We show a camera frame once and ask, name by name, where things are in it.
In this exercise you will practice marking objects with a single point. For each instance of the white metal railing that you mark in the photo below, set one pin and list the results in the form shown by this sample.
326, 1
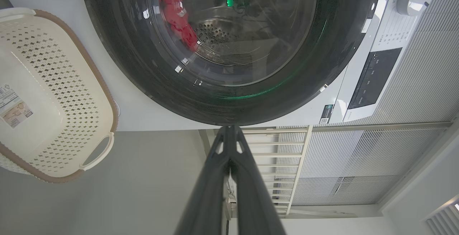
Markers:
304, 149

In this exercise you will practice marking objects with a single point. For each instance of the black touch control panel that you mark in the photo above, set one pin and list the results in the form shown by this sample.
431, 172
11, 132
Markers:
374, 79

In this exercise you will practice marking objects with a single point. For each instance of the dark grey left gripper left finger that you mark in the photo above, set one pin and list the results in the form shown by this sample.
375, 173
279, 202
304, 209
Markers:
209, 199

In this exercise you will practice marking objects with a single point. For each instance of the small black code sticker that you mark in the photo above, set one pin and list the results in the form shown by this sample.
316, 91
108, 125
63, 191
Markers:
326, 114

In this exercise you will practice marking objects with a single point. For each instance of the printed product label sticker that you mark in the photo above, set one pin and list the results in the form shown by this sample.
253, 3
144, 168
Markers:
14, 107

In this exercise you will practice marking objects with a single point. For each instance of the cream laundry basket brown rim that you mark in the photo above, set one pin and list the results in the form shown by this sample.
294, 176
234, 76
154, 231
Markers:
53, 95

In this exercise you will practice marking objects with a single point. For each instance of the black round glass washer door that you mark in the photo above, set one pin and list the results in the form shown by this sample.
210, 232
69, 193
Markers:
118, 48

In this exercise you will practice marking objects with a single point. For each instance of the red and white garment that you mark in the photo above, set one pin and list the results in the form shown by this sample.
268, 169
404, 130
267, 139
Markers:
175, 1

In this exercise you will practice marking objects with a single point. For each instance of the steel perforated washer drum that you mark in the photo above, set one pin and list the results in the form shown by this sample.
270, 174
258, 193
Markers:
222, 30

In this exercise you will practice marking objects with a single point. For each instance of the white washing machine body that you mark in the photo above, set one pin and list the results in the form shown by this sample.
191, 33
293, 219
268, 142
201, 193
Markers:
136, 109

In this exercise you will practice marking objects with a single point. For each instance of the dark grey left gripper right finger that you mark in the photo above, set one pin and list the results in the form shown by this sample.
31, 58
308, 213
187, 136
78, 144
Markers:
251, 199

